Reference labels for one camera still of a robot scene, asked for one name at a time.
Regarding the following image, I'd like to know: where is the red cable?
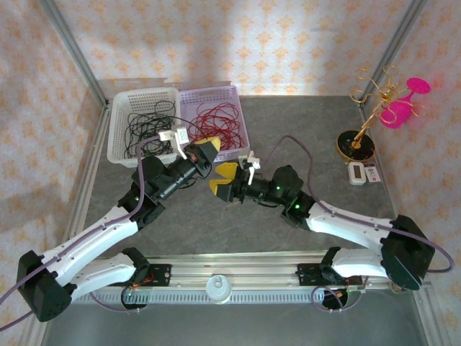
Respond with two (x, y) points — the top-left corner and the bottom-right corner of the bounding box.
(187, 102), (246, 151)

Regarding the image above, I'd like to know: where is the purple plastic basket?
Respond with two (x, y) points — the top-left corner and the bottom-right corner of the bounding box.
(178, 85), (251, 162)

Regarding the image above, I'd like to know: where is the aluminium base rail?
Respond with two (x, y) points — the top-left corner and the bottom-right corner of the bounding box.
(71, 247), (429, 292)

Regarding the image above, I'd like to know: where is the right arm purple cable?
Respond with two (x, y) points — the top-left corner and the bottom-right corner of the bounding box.
(257, 135), (454, 314)

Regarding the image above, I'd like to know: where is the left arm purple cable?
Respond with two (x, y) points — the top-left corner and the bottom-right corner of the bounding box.
(0, 135), (161, 332)

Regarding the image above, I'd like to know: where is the white round cap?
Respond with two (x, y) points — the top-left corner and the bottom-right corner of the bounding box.
(205, 273), (233, 306)

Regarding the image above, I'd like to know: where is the white plastic basket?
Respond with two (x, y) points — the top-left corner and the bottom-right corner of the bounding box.
(107, 87), (182, 169)

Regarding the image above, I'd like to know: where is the aluminium frame post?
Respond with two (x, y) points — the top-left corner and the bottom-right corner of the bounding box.
(37, 0), (109, 107)
(359, 0), (428, 104)

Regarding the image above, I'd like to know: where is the white digital timer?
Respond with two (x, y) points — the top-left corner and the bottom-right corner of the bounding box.
(347, 161), (367, 187)

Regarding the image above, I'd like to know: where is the gold wire glass holder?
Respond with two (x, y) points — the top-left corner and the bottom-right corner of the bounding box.
(336, 66), (429, 162)

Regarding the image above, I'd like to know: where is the pink plastic wine glass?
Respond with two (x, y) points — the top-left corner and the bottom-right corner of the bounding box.
(380, 76), (431, 130)

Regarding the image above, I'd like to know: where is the small white red card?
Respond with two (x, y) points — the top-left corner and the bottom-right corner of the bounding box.
(365, 164), (382, 184)

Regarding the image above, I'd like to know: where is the grey slotted cable duct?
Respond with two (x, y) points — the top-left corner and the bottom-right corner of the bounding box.
(77, 290), (364, 304)

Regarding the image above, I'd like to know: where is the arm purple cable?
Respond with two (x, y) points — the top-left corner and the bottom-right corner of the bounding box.
(0, 135), (161, 332)
(257, 135), (454, 314)

